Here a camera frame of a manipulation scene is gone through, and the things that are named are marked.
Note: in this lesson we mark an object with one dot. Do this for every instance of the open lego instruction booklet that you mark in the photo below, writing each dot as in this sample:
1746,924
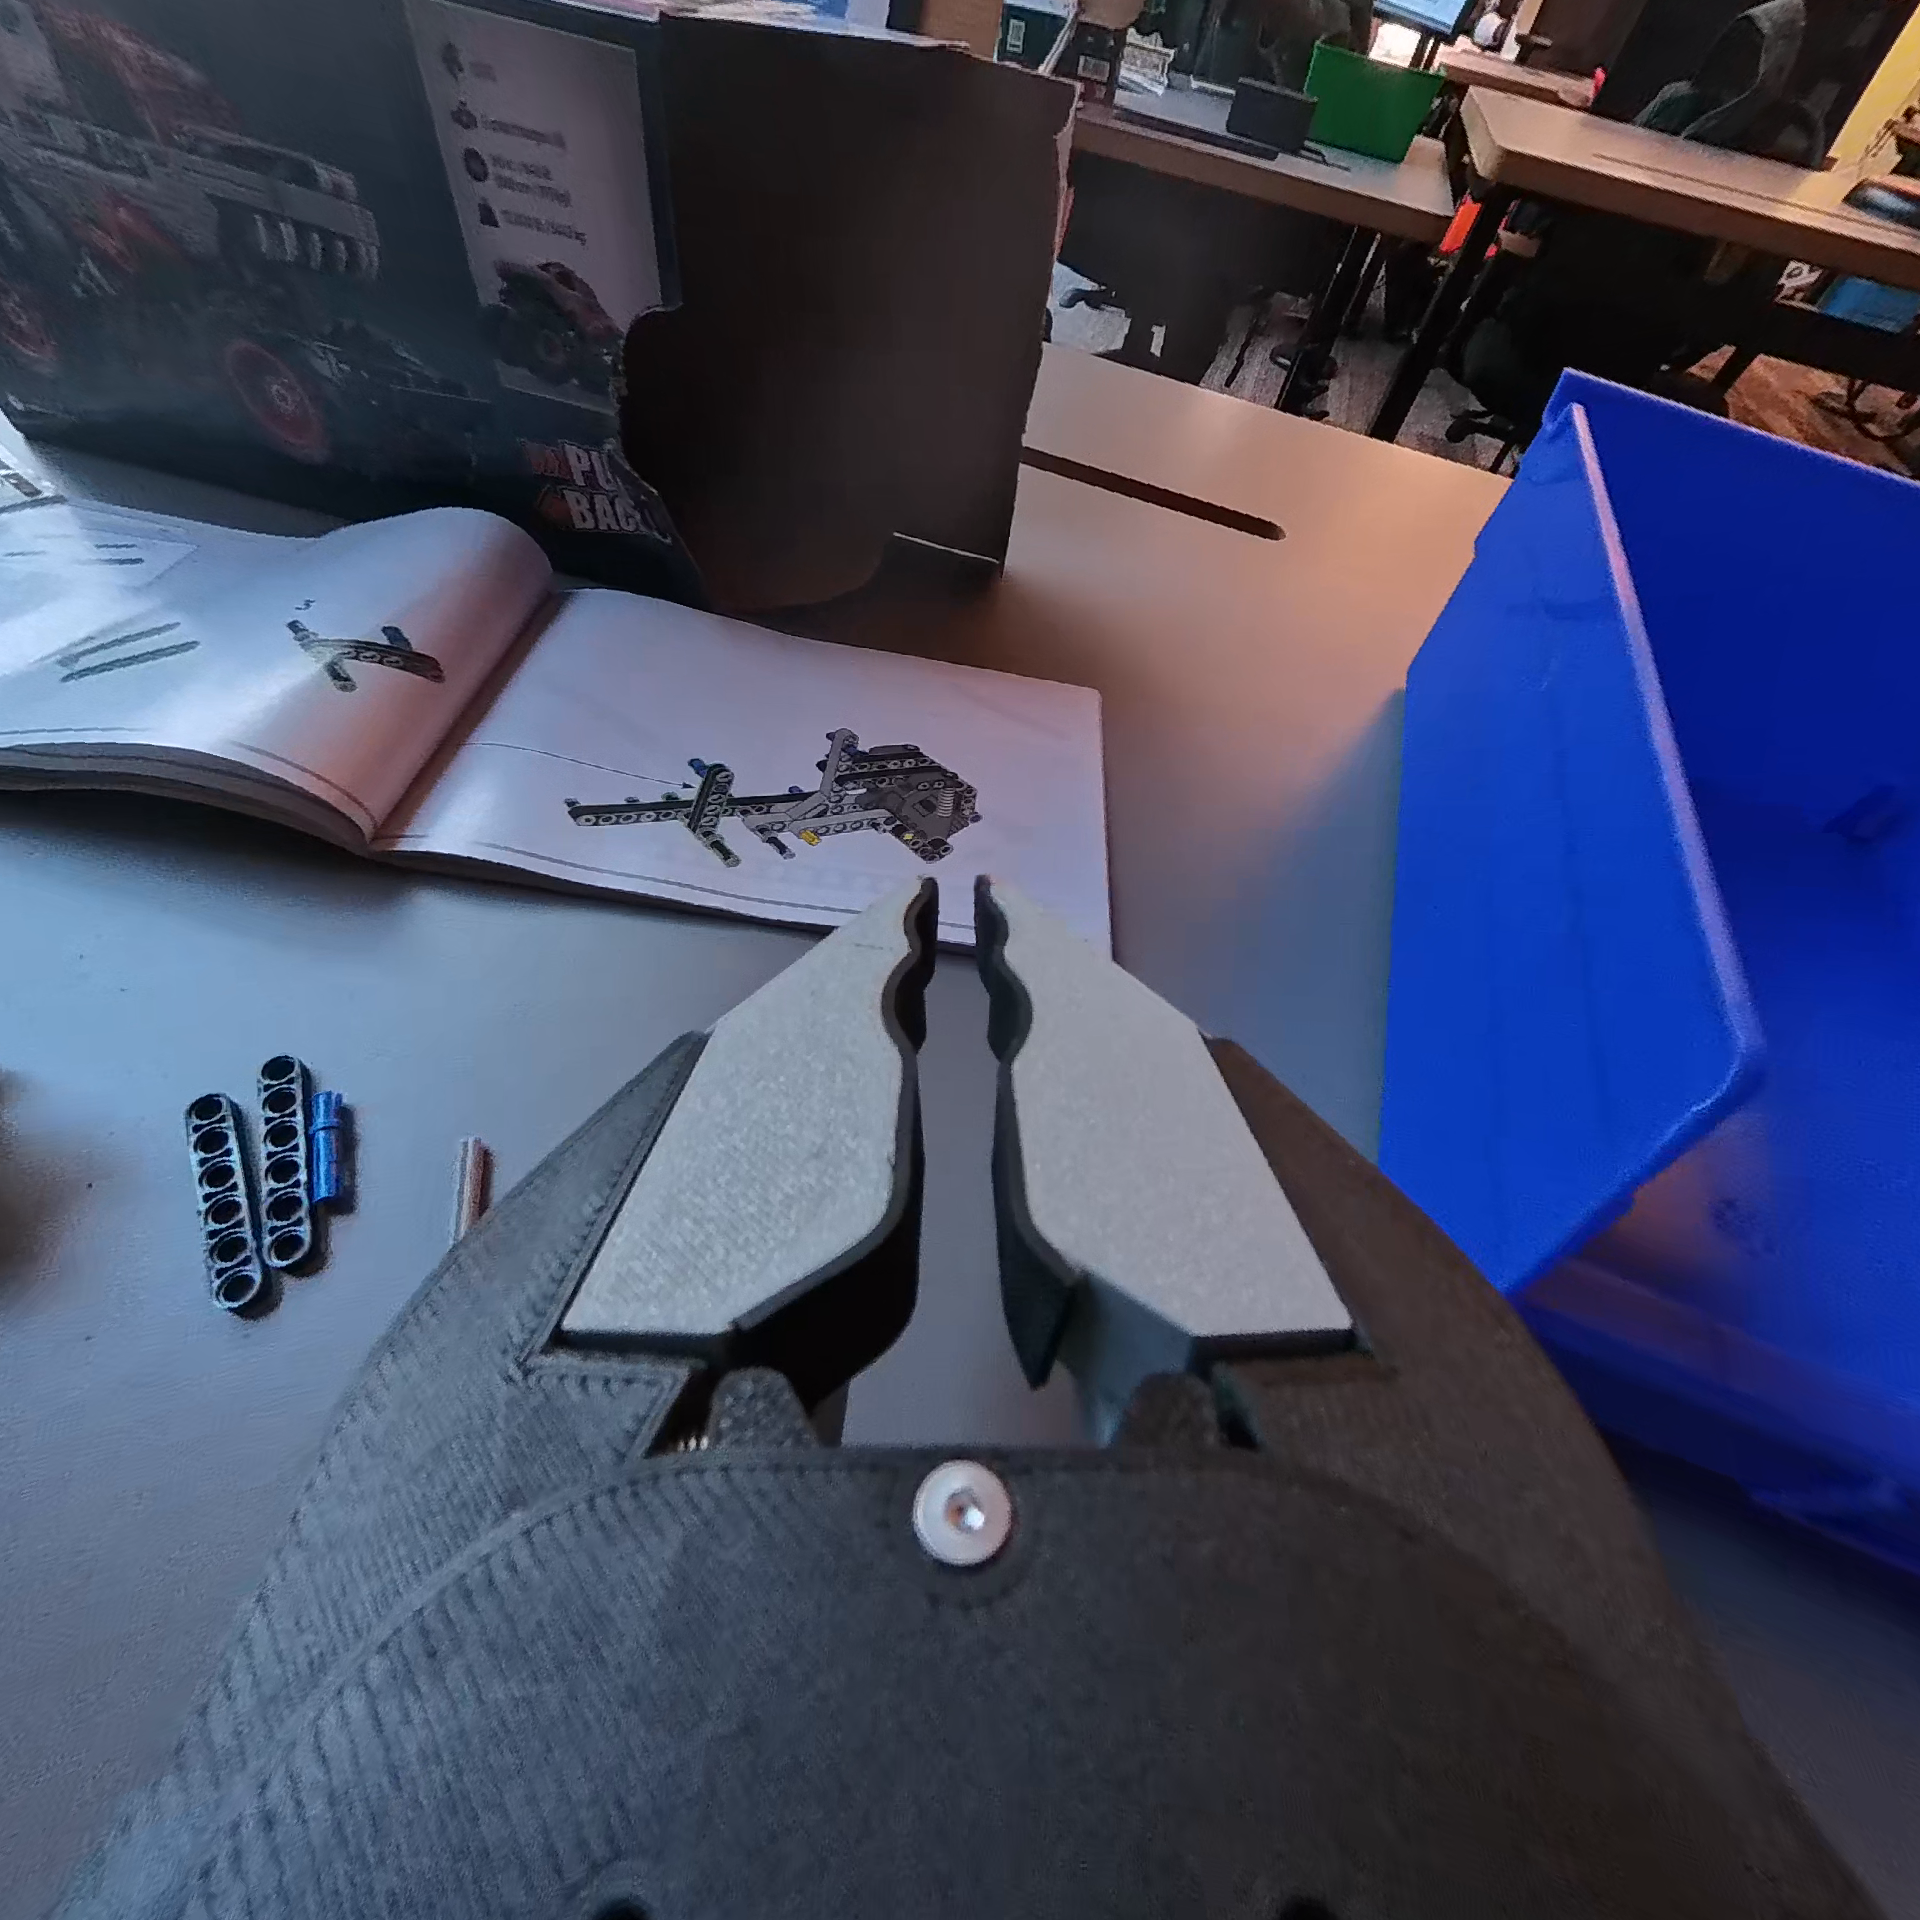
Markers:
673,706

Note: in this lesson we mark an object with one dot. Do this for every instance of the brown desk with green bin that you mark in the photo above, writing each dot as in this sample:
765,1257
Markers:
1291,188

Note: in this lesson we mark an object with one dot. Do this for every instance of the dark cardboard lego box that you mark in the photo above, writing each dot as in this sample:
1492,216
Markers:
839,302

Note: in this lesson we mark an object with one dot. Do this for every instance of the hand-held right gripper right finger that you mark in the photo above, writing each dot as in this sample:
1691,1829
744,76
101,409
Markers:
1155,1187

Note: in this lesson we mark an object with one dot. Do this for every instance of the dark cloth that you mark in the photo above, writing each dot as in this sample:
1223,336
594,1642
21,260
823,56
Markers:
1755,76

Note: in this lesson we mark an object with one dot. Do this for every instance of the tan lego axle pin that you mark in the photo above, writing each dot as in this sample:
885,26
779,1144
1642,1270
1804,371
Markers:
472,1187

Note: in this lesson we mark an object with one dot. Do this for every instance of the blue plastic bin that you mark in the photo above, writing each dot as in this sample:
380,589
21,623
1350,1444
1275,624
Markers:
1557,898

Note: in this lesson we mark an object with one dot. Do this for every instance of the small black box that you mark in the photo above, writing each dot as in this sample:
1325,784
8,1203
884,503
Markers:
1271,118

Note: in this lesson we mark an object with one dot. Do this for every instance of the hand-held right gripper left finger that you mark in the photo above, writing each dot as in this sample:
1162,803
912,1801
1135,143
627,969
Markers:
765,1169

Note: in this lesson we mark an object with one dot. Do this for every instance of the small green bin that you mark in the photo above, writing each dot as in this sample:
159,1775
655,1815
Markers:
1372,107

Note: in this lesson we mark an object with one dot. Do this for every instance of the black lego beam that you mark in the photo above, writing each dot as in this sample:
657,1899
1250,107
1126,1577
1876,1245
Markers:
284,1163
229,1201

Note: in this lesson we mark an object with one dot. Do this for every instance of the blue lego pin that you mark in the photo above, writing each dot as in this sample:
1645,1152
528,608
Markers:
332,1155

